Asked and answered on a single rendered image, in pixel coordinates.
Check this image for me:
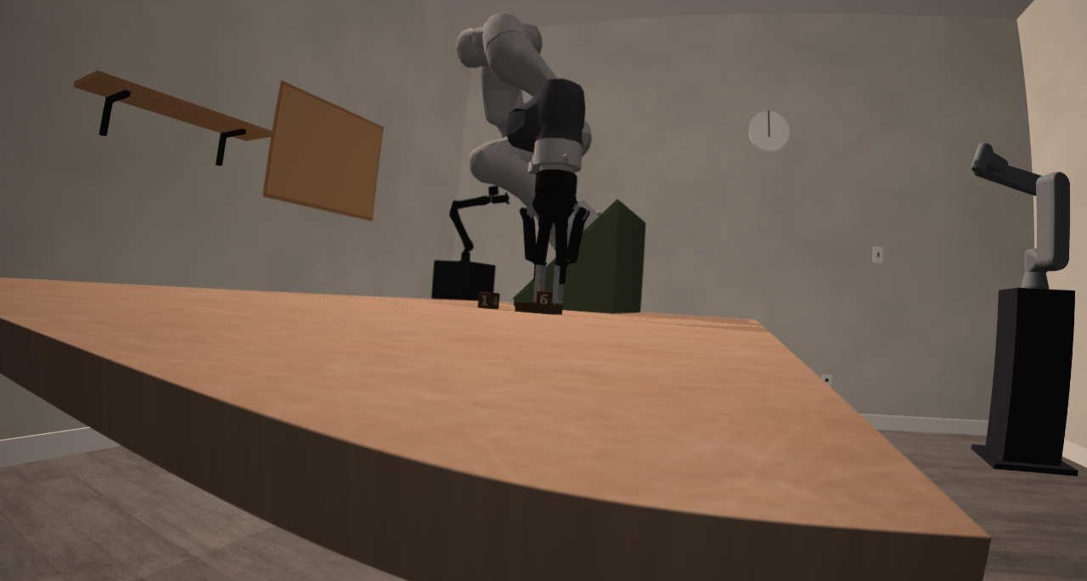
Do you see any brown shallow tray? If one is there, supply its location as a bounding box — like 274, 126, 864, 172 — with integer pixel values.
515, 302, 563, 314

